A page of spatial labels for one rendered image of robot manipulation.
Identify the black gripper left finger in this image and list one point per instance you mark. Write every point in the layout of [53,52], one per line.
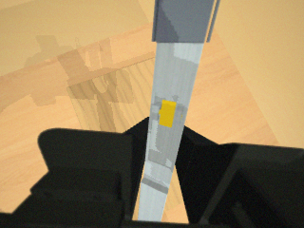
[122,152]

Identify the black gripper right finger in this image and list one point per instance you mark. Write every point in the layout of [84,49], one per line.
[205,168]

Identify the light wooden board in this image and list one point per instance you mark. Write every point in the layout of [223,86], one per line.
[115,102]

